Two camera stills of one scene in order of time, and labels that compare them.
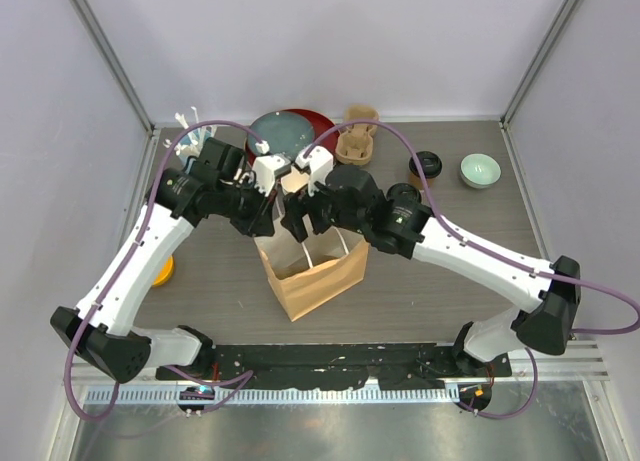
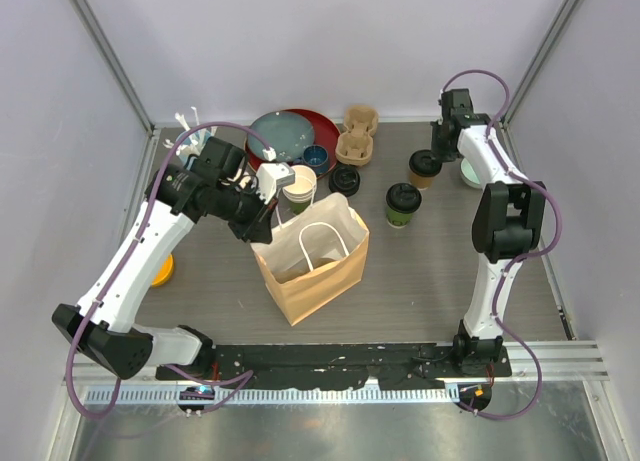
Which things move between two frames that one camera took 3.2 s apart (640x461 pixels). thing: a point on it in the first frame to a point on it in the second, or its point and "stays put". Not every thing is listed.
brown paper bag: x=305 y=275 stays put
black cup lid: x=403 y=193 stays put
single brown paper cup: x=415 y=181 stays put
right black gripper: x=294 y=214 to x=447 y=156
